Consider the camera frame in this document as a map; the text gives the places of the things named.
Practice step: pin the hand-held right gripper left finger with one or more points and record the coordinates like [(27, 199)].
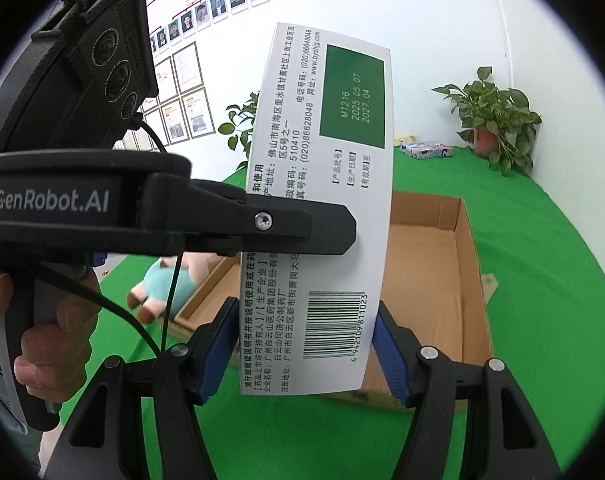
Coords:
[(217, 355)]

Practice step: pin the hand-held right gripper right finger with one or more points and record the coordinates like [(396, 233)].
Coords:
[(395, 360)]

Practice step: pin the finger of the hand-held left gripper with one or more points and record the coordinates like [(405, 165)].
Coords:
[(282, 225)]

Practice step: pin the white medicine box green label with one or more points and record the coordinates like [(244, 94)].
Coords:
[(332, 260)]

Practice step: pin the cardboard tray box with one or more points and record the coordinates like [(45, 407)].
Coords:
[(422, 285)]

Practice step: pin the plush pig toy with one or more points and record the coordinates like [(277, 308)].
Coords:
[(172, 285)]

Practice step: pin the person's left hand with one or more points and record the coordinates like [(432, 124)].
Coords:
[(42, 360)]

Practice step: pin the bushy potted green plant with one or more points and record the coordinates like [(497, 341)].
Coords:
[(240, 125)]

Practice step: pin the yellow packet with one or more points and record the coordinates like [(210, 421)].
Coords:
[(405, 140)]

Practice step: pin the printed tissue packet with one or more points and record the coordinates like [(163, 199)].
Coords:
[(427, 150)]

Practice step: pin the row of portrait photos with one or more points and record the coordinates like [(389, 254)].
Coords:
[(232, 0)]

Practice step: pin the green plant in terracotta pot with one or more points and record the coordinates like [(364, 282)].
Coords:
[(497, 115)]

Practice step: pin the wall of framed certificates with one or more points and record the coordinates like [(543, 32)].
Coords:
[(182, 95)]

